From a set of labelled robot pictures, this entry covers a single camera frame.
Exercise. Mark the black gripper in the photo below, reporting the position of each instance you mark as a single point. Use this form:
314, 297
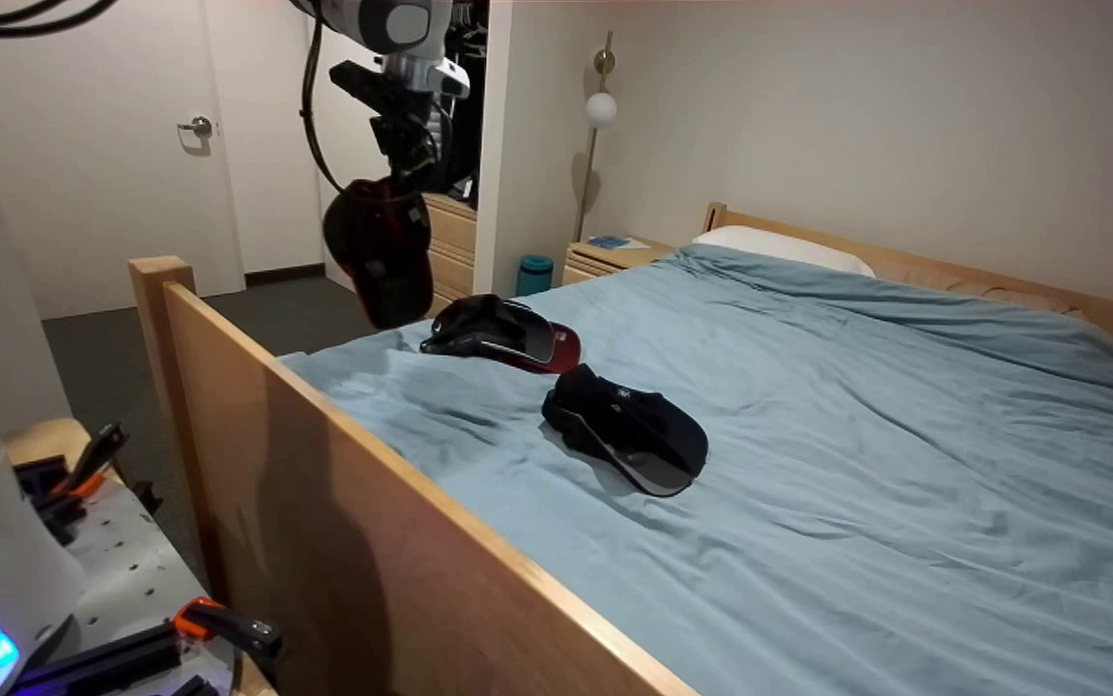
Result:
409, 137

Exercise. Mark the hanging clothes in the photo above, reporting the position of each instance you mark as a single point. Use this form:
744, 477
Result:
465, 118

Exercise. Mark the wooden dresser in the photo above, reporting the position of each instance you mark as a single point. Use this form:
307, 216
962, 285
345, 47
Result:
456, 254

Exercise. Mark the teal bin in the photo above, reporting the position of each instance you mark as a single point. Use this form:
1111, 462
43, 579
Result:
534, 272

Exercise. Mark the wooden nightstand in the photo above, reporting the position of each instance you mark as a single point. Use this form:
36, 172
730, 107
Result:
599, 259

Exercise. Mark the blue book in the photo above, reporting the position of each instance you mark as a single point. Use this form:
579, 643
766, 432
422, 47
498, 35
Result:
609, 243

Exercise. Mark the white door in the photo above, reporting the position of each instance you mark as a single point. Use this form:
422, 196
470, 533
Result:
106, 169

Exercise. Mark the black shoe near edge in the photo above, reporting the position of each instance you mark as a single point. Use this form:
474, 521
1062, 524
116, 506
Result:
627, 427

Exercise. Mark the wooden bed footboard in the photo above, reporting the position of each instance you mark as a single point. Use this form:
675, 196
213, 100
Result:
325, 515

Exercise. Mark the white pillow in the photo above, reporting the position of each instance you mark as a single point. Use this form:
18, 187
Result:
772, 244

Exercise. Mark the black orange clamp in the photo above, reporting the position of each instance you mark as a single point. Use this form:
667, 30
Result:
229, 629
83, 480

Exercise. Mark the wooden block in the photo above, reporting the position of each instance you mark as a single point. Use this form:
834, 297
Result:
43, 440

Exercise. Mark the light blue bed sheet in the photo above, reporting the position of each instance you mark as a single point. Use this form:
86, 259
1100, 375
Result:
865, 490

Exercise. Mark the black bar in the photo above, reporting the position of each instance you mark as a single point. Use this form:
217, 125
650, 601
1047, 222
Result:
97, 660

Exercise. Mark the wooden bed headboard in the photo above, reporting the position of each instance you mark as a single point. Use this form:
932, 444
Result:
1021, 293

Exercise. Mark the wall lamp with round bulb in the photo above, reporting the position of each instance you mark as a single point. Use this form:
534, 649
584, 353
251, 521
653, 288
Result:
599, 107

